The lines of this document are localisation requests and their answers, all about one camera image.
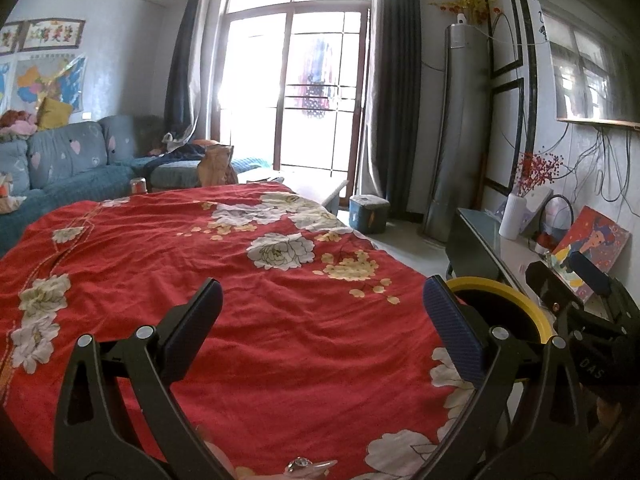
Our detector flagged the yellow rimmed bin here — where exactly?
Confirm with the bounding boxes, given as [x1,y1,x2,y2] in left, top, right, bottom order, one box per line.
[445,276,551,461]

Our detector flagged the glass balcony door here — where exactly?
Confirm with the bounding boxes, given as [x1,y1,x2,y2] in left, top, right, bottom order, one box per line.
[212,0,376,176]

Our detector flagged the orange floral cushion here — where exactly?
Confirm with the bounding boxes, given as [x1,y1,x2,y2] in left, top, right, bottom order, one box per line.
[0,172,26,213]

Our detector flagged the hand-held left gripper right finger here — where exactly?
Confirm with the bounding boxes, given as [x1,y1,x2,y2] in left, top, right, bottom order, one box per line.
[422,275,591,480]

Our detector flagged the pile of clothes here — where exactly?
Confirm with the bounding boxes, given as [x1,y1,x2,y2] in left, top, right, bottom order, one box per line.
[0,109,38,143]

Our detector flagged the yellow artificial flowers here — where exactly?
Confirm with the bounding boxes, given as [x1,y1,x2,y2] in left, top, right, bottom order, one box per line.
[430,0,501,26]

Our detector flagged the framed floral picture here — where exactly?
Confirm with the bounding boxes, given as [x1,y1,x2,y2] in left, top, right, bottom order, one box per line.
[22,19,86,52]
[0,22,23,56]

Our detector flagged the grey curtain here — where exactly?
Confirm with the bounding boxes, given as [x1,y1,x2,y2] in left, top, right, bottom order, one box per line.
[165,0,228,141]
[357,0,421,221]

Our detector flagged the world map poster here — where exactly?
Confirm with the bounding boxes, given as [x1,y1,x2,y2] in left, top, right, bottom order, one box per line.
[0,62,13,111]

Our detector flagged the yellow pillow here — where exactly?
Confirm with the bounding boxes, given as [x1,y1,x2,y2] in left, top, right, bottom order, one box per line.
[37,96,73,131]

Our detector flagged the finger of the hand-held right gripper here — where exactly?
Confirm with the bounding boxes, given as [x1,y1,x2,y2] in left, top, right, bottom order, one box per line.
[525,260,585,311]
[569,250,615,297]

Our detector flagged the blue storage stool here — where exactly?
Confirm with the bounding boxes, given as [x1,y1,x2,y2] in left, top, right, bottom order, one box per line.
[348,193,391,235]

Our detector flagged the hanging laundry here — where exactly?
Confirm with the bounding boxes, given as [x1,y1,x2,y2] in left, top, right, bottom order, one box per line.
[300,37,336,118]

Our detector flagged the person's right hand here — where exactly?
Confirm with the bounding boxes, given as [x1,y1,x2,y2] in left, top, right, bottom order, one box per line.
[595,396,636,433]

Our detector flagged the silver standing air conditioner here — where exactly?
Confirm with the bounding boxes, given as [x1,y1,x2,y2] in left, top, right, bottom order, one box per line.
[422,22,493,246]

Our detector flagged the person's left hand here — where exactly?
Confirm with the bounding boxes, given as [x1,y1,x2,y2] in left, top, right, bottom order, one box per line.
[197,425,346,480]

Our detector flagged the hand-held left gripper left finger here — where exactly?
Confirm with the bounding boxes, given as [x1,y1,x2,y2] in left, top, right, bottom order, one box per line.
[52,277,236,480]

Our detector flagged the hanging television cables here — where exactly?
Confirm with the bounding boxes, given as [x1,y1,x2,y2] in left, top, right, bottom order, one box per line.
[550,125,640,201]

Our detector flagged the wall mounted television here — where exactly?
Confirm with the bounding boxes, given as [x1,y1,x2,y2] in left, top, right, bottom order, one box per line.
[532,0,640,128]

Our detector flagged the basket with black handle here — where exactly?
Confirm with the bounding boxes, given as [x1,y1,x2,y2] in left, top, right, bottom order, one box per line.
[532,195,576,253]

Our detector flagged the white coffee table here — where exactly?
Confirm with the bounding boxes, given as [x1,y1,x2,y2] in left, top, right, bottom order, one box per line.
[240,170,351,213]

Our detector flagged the blue patterned sofa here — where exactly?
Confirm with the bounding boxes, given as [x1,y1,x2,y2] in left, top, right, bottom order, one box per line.
[0,115,273,256]

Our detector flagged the colourful country map poster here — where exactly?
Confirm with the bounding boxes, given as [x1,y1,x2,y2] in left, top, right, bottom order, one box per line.
[15,55,88,111]

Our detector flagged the brown paper bag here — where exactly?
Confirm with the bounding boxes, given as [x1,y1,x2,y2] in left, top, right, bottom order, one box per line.
[196,145,238,187]

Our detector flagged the red floral blanket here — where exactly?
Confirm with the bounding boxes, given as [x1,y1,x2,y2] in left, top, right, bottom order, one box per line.
[0,182,481,480]

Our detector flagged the pale purple box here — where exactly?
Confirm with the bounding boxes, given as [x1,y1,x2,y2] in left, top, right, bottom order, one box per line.
[520,187,553,236]

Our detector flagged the red portrait painting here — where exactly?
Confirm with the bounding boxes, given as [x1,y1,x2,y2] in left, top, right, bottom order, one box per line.
[547,205,631,306]

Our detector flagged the glass top cabinet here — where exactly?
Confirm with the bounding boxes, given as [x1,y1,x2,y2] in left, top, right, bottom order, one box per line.
[445,207,566,311]

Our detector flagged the dark clothes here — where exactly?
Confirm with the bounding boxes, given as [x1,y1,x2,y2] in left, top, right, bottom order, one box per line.
[145,142,216,166]

